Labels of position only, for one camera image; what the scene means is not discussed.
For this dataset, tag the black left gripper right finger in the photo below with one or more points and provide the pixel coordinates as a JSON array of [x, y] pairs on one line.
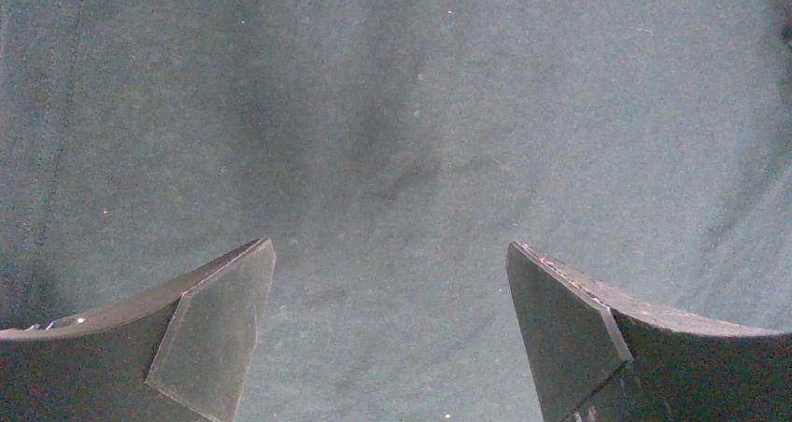
[[598, 354]]

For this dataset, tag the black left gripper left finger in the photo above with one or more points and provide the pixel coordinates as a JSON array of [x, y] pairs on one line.
[[178, 352]]

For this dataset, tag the black t shirt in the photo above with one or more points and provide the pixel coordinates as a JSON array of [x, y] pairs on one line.
[[392, 150]]

